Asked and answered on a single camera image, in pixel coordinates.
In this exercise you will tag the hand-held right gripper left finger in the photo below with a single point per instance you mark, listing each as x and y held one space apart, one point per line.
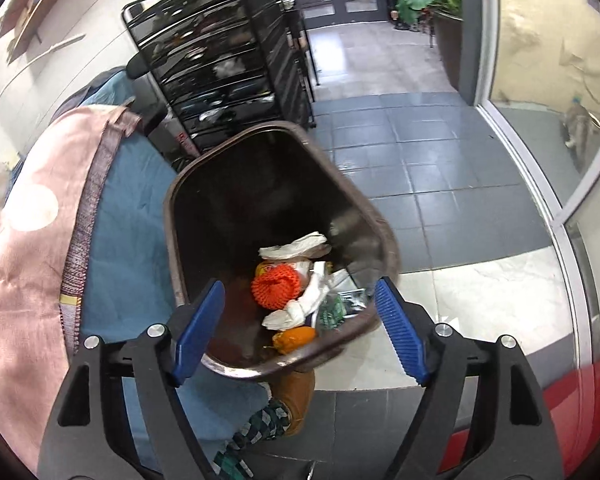
200 335

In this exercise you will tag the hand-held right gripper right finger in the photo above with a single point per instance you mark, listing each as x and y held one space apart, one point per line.
402 335

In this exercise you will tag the brown trash bin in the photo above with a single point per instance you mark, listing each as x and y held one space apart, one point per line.
240 200

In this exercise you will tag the clear plastic wrapper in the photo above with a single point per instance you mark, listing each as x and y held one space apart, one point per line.
352 295

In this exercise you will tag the green snack packet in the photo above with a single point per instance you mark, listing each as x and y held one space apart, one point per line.
332 312

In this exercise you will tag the orange peel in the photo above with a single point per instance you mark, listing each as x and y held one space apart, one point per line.
295 338

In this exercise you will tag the twisted white tissue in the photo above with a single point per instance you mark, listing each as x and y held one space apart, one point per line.
300 305

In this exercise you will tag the green checkered cloth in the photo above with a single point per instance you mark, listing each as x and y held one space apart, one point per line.
255 430

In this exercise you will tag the person's brown shoe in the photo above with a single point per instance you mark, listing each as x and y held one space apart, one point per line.
295 400

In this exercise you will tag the crumpled white paper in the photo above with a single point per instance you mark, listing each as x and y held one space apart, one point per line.
295 246

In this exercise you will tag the blue bed sheet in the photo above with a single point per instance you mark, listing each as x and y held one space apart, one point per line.
130 210

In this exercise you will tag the pink polka dot blanket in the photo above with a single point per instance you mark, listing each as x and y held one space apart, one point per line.
30 270

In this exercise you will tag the grey cat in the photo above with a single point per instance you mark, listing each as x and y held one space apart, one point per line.
577 127

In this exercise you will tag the black rack cart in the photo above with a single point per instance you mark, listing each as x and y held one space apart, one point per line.
220 60

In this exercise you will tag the dark planter box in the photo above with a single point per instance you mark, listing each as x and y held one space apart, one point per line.
447 50

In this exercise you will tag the white gooseneck lamp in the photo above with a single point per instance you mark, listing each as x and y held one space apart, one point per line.
30 62

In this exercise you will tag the grey door frame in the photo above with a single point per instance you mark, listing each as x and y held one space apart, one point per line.
485 35

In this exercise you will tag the long wooden wall shelf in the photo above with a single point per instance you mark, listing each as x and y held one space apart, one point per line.
40 5

